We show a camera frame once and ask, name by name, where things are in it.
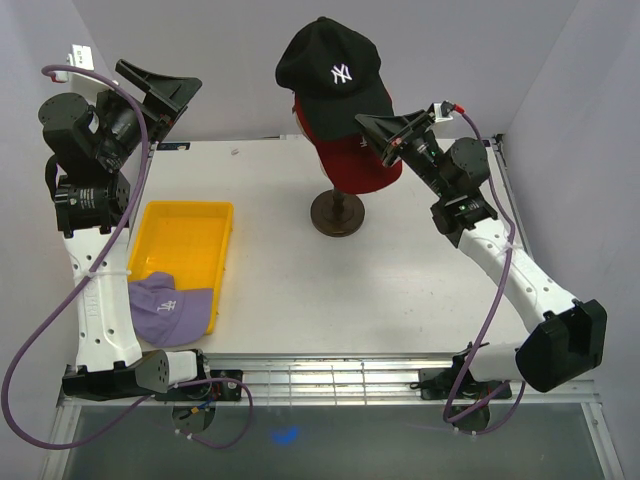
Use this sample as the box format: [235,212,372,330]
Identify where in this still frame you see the dark wooden stand base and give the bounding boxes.
[310,189,365,237]

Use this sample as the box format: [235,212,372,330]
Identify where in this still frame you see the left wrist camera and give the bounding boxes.
[51,44,107,98]

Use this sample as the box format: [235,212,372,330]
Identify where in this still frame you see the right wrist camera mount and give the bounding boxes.
[432,101,465,124]

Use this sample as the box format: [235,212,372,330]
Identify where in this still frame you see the purple cable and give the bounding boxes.
[0,64,254,451]
[442,107,526,437]

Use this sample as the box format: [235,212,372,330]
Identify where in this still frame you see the aluminium front rail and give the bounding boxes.
[57,353,601,407]

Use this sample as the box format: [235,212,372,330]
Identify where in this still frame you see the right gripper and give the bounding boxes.
[351,111,451,200]

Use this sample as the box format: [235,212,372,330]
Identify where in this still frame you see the black cap white NY logo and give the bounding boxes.
[275,17,394,142]

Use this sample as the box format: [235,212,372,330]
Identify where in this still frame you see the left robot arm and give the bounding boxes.
[38,60,212,401]

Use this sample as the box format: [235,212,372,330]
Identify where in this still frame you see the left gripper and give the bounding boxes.
[96,60,201,170]

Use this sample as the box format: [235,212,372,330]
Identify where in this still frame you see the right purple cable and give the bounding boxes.
[442,107,526,437]

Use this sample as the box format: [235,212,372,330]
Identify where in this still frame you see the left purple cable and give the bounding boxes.
[0,64,254,451]

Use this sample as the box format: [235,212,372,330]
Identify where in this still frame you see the red cap white logo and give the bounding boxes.
[292,97,403,195]

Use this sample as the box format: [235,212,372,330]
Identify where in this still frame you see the lavender cap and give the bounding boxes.
[128,272,214,348]

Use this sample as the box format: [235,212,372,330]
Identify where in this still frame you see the yellow plastic tray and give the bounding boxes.
[128,201,234,335]

